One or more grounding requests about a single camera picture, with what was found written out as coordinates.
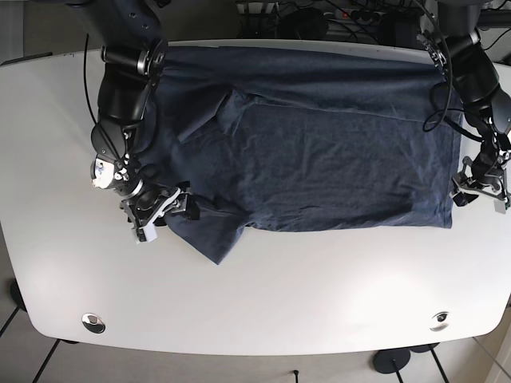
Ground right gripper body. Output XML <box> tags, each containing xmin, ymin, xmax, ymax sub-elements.
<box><xmin>120</xmin><ymin>182</ymin><xmax>192</xmax><ymax>229</ymax></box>

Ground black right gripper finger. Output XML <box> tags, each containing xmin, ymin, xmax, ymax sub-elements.
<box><xmin>182</xmin><ymin>194</ymin><xmax>200</xmax><ymax>220</ymax></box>

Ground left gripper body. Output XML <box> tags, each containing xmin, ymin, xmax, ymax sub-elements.
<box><xmin>450</xmin><ymin>157</ymin><xmax>510</xmax><ymax>211</ymax></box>

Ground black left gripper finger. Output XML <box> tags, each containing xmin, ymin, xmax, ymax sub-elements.
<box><xmin>453</xmin><ymin>191</ymin><xmax>477</xmax><ymax>207</ymax></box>

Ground dark blue grey T-shirt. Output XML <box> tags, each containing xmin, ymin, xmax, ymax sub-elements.
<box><xmin>136</xmin><ymin>47</ymin><xmax>461</xmax><ymax>263</ymax></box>

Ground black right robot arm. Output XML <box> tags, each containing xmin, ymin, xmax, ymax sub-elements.
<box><xmin>66</xmin><ymin>1</ymin><xmax>199</xmax><ymax>243</ymax></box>

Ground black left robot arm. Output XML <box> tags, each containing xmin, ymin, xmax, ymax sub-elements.
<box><xmin>417</xmin><ymin>1</ymin><xmax>510</xmax><ymax>213</ymax></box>

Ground right silver table grommet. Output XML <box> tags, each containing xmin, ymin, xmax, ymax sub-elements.
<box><xmin>429</xmin><ymin>311</ymin><xmax>450</xmax><ymax>332</ymax></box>

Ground silver table grommet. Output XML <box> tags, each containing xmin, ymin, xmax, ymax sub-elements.
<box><xmin>81</xmin><ymin>313</ymin><xmax>106</xmax><ymax>334</ymax></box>
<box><xmin>429</xmin><ymin>311</ymin><xmax>450</xmax><ymax>332</ymax></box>

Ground left silver table grommet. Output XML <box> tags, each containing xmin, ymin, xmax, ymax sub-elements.
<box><xmin>81</xmin><ymin>313</ymin><xmax>106</xmax><ymax>334</ymax></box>

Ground black round stand base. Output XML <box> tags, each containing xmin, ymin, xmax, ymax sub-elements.
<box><xmin>372</xmin><ymin>348</ymin><xmax>411</xmax><ymax>374</ymax></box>

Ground black power adapter box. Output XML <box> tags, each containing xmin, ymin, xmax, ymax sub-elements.
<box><xmin>276</xmin><ymin>7</ymin><xmax>329</xmax><ymax>40</ymax></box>

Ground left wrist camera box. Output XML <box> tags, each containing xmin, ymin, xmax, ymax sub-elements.
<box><xmin>493</xmin><ymin>199</ymin><xmax>510</xmax><ymax>214</ymax></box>

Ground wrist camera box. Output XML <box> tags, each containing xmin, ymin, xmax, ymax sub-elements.
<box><xmin>493</xmin><ymin>199</ymin><xmax>510</xmax><ymax>214</ymax></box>
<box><xmin>132</xmin><ymin>224</ymin><xmax>157</xmax><ymax>244</ymax></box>

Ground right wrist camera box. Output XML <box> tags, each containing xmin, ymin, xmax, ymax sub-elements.
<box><xmin>132</xmin><ymin>224</ymin><xmax>157</xmax><ymax>244</ymax></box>

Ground tangled black cables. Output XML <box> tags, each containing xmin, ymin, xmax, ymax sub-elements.
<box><xmin>235</xmin><ymin>0</ymin><xmax>432</xmax><ymax>49</ymax></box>

